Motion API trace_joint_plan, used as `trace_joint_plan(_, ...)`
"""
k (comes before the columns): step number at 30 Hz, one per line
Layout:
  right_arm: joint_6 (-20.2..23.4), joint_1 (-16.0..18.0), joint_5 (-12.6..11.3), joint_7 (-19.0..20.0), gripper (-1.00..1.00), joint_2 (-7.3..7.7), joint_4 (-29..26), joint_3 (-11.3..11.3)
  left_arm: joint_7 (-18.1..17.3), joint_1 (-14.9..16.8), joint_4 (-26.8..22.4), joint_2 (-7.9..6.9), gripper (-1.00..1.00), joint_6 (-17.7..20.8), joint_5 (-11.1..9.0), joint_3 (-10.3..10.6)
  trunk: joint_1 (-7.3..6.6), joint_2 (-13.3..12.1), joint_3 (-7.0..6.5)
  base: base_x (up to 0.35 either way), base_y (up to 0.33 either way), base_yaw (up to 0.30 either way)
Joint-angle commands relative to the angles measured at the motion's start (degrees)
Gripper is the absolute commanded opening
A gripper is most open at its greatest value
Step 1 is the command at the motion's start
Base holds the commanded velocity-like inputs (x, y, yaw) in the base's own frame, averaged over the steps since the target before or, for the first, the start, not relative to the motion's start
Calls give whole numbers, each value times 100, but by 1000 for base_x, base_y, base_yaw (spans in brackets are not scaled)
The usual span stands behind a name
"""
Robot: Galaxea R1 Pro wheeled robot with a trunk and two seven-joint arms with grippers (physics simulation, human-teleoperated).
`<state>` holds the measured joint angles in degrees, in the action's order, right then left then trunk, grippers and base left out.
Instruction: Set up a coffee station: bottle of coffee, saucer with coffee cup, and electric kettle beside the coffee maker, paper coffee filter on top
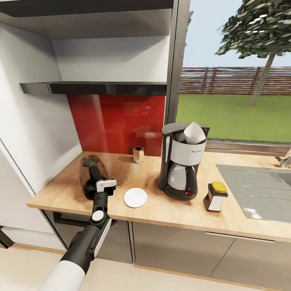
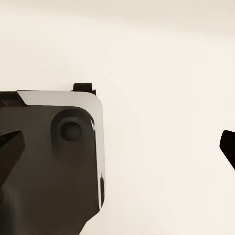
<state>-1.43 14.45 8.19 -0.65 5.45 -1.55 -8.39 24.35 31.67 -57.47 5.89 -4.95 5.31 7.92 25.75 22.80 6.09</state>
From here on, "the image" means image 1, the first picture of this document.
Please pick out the electric kettle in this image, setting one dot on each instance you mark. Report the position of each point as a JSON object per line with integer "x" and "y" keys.
{"x": 91, "y": 169}

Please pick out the bottle of coffee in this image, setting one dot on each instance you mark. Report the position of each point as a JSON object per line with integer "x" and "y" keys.
{"x": 217, "y": 192}

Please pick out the saucer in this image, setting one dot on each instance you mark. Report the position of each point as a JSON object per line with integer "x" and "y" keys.
{"x": 135, "y": 197}

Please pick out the paper coffee filter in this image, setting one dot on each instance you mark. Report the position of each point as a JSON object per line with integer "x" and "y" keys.
{"x": 194, "y": 134}

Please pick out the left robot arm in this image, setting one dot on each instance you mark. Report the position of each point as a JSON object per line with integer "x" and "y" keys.
{"x": 69, "y": 273}

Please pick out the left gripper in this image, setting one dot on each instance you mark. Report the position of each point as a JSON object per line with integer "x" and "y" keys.
{"x": 108, "y": 191}

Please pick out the shelf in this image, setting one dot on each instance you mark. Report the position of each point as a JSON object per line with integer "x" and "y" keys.
{"x": 89, "y": 19}
{"x": 97, "y": 88}

